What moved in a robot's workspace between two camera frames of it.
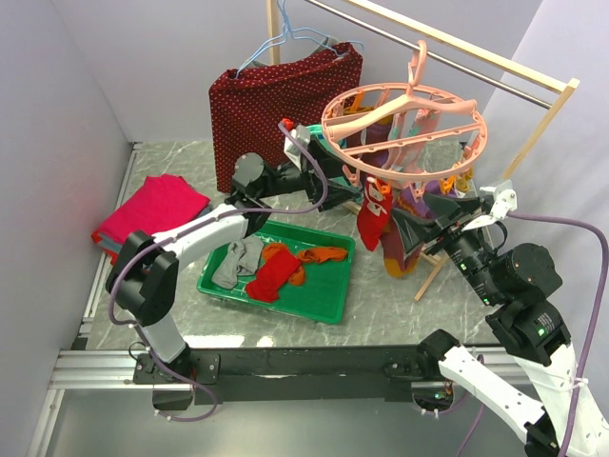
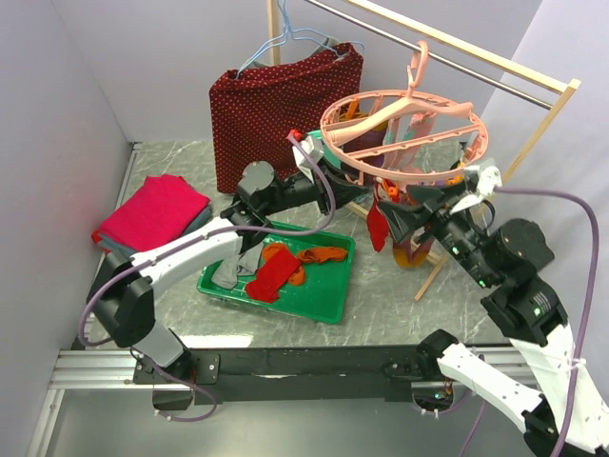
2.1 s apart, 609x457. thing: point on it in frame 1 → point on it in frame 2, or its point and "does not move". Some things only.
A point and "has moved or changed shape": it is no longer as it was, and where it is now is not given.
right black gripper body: [460, 244] does not move
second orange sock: [298, 278] does not move
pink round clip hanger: [404, 132] does not move
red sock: [274, 272] does not move
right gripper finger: [450, 208] → [434, 195]
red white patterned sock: [375, 211] has moved or changed shape
